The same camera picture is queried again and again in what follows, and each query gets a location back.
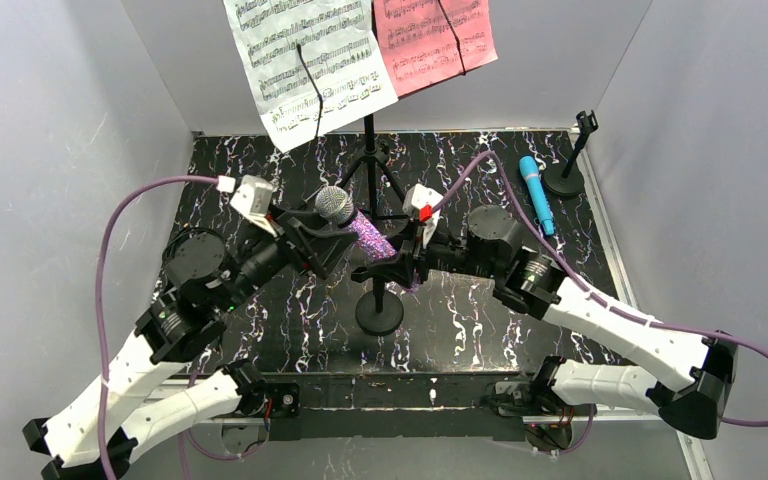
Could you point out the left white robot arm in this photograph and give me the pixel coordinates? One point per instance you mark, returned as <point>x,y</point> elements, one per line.
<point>113,422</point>

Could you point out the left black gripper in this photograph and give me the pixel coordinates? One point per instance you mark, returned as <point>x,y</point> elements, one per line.
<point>298,243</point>

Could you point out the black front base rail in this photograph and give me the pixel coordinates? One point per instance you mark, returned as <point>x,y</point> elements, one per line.
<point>491,405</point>

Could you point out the pink sheet music page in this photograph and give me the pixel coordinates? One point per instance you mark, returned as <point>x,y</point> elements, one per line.
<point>427,42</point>

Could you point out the blue toy microphone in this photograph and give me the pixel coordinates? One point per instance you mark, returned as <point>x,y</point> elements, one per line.
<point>530,174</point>

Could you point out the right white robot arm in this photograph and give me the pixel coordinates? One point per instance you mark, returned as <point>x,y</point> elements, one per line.
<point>684,378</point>

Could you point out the black round-base mic stand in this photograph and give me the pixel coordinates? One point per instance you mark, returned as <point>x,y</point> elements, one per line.
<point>565,180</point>
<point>378,312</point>

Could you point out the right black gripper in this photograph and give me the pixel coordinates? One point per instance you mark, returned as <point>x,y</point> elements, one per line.
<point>414,254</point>

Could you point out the white sheet music page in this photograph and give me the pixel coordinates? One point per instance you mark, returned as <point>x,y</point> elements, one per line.
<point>312,66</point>

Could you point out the black tripod music stand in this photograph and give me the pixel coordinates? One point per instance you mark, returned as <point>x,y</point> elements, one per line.
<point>374,157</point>

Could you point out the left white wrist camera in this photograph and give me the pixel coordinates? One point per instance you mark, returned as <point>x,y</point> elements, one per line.
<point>252,199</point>

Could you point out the purple glitter microphone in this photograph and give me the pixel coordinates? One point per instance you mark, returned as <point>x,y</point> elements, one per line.
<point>336,205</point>

